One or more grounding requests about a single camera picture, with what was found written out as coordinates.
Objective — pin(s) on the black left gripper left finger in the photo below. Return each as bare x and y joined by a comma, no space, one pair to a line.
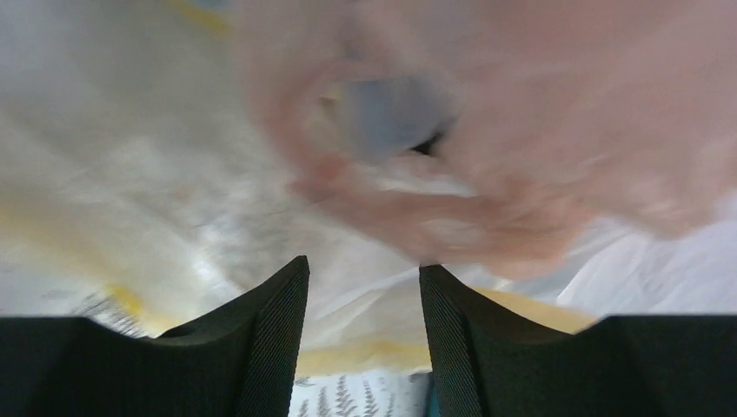
236,360

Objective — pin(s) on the large translucent yellow-trim bag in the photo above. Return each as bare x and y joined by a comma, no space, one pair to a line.
128,158

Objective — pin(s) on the pink plastic bag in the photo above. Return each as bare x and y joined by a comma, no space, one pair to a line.
555,112

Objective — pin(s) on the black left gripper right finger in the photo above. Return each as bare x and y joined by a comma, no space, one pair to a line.
490,361

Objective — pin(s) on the floral tablecloth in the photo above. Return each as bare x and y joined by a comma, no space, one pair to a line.
375,393

